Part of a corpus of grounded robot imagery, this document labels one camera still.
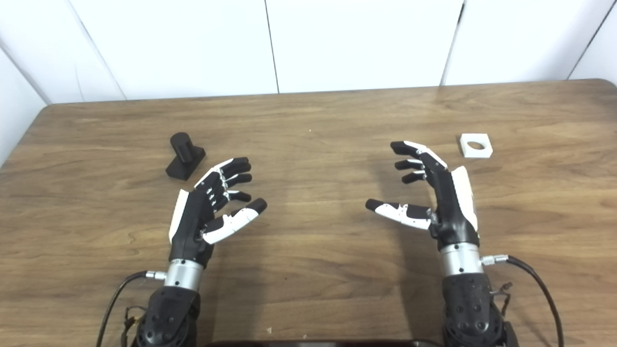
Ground thin wrist wires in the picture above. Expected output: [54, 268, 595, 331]
[121, 305, 146, 347]
[491, 282, 512, 317]

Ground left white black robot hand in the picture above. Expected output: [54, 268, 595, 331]
[164, 157, 268, 292]

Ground right thin wrist wires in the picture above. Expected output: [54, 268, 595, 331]
[491, 282, 512, 317]

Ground white square piece with hole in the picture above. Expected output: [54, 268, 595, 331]
[459, 133, 494, 159]

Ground black peg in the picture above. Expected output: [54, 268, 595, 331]
[165, 132, 206, 181]

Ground left thin wrist wires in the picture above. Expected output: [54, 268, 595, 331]
[121, 305, 146, 347]

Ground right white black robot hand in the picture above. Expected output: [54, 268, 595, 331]
[365, 141, 484, 278]

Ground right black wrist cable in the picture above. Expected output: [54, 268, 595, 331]
[481, 254, 564, 347]

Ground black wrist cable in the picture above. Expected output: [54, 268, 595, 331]
[96, 271, 167, 347]
[481, 254, 564, 347]

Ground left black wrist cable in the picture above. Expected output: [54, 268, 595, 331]
[96, 271, 167, 347]

